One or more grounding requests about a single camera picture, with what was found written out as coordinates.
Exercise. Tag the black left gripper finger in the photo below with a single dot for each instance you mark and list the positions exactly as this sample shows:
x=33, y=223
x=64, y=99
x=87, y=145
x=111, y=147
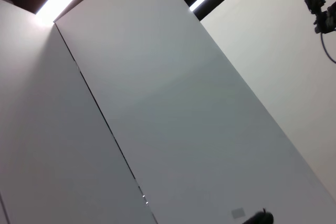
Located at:
x=261, y=218

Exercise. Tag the black overhead camera rig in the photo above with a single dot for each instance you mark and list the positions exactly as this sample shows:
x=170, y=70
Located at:
x=315, y=1

